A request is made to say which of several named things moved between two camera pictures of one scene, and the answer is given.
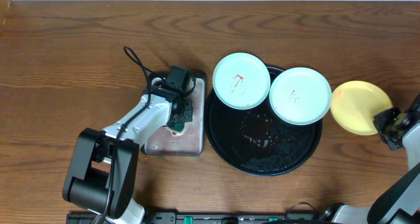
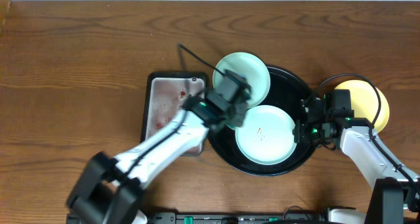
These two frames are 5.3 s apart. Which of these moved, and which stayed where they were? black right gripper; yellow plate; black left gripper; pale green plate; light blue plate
Moved: pale green plate; black left gripper; black right gripper
Stayed: yellow plate; light blue plate
